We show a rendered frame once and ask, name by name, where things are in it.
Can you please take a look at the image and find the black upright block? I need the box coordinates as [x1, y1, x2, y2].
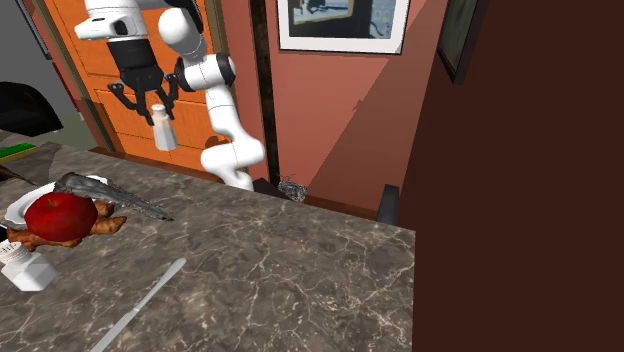
[375, 183, 401, 227]

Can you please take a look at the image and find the grey metal kitchen tool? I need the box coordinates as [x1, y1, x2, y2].
[52, 171, 176, 223]

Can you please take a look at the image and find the brown ginger root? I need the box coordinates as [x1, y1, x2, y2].
[5, 198, 128, 253]

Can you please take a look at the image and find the white salt shaker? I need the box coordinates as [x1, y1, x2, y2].
[150, 103, 180, 153]

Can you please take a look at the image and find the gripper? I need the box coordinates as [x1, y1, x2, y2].
[106, 38, 180, 127]

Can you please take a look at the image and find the green flat board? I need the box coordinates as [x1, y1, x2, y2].
[0, 142, 38, 161]

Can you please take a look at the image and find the silver table knife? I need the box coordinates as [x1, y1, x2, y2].
[89, 257, 188, 352]

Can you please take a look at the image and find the white plate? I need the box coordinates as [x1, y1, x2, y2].
[4, 174, 111, 228]

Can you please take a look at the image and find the black chair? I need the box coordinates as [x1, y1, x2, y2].
[0, 81, 65, 138]

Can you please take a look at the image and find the dark framed wall picture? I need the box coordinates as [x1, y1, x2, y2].
[435, 0, 490, 86]

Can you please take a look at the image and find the white lettered shaker bottle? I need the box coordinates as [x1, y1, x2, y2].
[0, 240, 59, 293]

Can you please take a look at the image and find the white framed wall picture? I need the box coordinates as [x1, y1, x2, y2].
[275, 0, 412, 56]

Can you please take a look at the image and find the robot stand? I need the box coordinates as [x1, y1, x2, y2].
[251, 177, 293, 200]

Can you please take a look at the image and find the grey wire ball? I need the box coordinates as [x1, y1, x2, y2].
[277, 174, 309, 204]

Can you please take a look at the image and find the red apple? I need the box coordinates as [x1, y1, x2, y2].
[23, 191, 99, 243]

